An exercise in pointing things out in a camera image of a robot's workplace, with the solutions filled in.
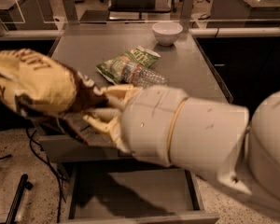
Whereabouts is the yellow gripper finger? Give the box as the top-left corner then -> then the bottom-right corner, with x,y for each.
83,107 -> 131,154
102,84 -> 143,110

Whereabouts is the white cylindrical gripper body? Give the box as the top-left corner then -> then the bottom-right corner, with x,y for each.
120,86 -> 189,167

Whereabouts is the brown chip bag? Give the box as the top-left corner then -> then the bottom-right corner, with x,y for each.
0,49 -> 107,145

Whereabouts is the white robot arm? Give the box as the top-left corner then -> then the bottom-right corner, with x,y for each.
84,85 -> 280,221

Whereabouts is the green chip bag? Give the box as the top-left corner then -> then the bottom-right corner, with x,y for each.
97,46 -> 161,84

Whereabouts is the grey drawer cabinet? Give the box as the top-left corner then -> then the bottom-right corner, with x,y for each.
37,23 -> 232,224

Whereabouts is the grey top drawer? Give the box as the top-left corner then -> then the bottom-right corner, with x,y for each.
35,123 -> 131,162

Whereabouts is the grey open middle drawer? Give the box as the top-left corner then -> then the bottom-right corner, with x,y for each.
62,159 -> 219,224

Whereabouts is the clear plastic water bottle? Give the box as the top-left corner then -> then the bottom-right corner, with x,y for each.
121,63 -> 167,88

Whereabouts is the white bowl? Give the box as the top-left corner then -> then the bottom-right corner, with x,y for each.
152,21 -> 183,46

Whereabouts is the black bar on floor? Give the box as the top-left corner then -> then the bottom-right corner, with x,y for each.
6,174 -> 34,224

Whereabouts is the black floor cable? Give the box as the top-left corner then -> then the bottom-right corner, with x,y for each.
25,127 -> 67,224

